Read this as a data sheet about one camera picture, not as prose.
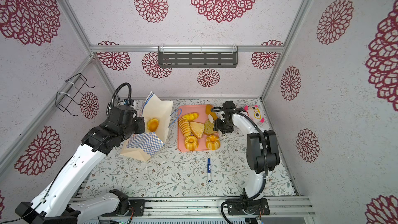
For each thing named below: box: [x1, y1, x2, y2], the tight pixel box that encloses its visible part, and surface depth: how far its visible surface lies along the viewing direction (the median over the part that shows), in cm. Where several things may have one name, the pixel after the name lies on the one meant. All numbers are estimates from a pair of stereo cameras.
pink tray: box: [177, 104, 221, 152], surface depth 99 cm
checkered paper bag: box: [120, 91, 174, 162], surface depth 80 cm
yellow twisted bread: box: [181, 112, 199, 122], surface depth 108 cm
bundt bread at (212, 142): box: [205, 134, 221, 151], surface depth 94 cm
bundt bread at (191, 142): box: [184, 135, 199, 151], surface depth 94 cm
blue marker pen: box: [207, 157, 211, 182], surface depth 87 cm
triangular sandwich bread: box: [189, 121, 205, 139], surface depth 99 cm
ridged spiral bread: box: [178, 117, 192, 138], surface depth 101 cm
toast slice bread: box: [203, 119, 218, 136], surface depth 102 cm
